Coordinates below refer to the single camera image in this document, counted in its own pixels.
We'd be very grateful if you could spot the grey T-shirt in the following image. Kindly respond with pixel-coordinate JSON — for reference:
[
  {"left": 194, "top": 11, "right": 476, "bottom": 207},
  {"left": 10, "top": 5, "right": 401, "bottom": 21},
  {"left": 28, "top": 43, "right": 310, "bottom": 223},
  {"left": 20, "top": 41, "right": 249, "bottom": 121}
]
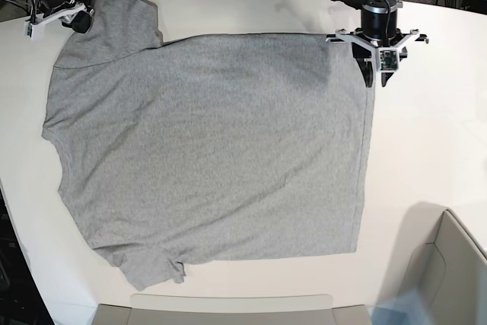
[{"left": 42, "top": 0, "right": 374, "bottom": 290}]

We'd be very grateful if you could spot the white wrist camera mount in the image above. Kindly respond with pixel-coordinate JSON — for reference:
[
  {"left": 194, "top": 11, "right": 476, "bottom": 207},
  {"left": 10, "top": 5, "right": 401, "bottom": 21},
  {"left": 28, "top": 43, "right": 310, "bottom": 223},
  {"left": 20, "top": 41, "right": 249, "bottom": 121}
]
[
  {"left": 24, "top": 2, "right": 89, "bottom": 40},
  {"left": 326, "top": 29, "right": 429, "bottom": 73}
]

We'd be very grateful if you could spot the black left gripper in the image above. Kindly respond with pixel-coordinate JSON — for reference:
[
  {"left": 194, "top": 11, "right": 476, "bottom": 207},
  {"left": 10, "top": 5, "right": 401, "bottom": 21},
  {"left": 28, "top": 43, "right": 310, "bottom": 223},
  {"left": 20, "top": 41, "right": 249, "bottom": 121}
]
[{"left": 352, "top": 4, "right": 408, "bottom": 88}]

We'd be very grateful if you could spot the beige bin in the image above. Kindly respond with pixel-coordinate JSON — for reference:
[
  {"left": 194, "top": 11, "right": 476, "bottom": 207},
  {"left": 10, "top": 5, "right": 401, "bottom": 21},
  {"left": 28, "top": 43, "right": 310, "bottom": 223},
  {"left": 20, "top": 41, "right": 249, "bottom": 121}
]
[
  {"left": 92, "top": 295, "right": 372, "bottom": 324},
  {"left": 398, "top": 211, "right": 486, "bottom": 324}
]

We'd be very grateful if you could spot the beige bin bottom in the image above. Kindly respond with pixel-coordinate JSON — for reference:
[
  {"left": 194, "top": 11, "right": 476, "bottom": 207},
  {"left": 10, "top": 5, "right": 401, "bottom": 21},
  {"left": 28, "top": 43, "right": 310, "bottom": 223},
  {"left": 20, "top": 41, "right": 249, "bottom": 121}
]
[{"left": 92, "top": 295, "right": 372, "bottom": 324}]

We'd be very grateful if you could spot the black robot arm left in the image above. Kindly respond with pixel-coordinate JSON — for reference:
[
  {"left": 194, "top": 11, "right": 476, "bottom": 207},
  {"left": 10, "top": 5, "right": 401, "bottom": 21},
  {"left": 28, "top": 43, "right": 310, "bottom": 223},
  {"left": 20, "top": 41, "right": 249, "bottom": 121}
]
[{"left": 326, "top": 0, "right": 408, "bottom": 88}]

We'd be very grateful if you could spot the beige bin right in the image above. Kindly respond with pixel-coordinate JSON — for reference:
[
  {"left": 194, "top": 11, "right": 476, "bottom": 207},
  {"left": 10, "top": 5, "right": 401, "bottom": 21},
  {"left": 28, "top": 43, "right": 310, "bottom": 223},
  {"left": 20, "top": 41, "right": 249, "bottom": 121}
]
[{"left": 398, "top": 211, "right": 486, "bottom": 324}]

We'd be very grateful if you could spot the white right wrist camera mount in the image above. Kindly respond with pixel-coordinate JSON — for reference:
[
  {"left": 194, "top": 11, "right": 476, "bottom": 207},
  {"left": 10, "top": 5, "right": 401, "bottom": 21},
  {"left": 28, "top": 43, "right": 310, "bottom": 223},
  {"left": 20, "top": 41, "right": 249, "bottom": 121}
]
[{"left": 24, "top": 2, "right": 89, "bottom": 40}]

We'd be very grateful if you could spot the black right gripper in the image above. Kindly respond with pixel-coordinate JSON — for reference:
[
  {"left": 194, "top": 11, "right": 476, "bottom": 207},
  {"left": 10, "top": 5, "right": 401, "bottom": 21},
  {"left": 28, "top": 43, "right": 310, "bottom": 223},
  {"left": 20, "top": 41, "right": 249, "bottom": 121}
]
[{"left": 60, "top": 9, "right": 94, "bottom": 33}]

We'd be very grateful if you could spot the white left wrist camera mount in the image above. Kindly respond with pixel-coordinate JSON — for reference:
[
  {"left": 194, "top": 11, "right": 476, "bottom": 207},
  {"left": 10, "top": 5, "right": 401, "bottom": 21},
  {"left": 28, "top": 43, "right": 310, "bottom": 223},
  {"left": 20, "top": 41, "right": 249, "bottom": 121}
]
[{"left": 326, "top": 29, "right": 429, "bottom": 73}]

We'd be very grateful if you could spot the blue blurred object corner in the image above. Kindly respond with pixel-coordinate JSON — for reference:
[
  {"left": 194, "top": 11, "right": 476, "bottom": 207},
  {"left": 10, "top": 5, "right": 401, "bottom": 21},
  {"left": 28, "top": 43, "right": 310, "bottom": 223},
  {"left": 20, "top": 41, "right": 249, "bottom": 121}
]
[{"left": 369, "top": 290, "right": 434, "bottom": 325}]

